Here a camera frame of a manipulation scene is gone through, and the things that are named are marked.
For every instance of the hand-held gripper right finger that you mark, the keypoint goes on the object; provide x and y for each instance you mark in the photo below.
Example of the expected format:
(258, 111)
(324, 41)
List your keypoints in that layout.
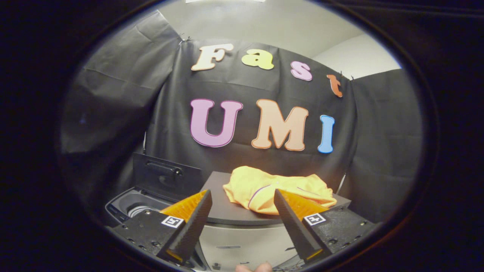
(291, 223)

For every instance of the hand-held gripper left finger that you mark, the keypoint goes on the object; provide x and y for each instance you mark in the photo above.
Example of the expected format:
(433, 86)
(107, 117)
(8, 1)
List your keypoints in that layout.
(193, 223)

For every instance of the yellow orange shirt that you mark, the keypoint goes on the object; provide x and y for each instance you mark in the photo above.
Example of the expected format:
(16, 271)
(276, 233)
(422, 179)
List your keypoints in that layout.
(264, 187)

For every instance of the grey washing machine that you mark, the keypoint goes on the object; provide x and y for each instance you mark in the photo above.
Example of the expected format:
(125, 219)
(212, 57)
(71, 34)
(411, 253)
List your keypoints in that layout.
(128, 204)

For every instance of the black backdrop cloth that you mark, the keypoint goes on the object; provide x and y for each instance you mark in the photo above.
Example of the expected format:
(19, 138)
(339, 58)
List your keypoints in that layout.
(227, 158)

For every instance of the beige cabinet with dark frame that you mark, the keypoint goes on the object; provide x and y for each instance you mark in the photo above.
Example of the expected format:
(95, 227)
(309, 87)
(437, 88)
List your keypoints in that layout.
(234, 241)

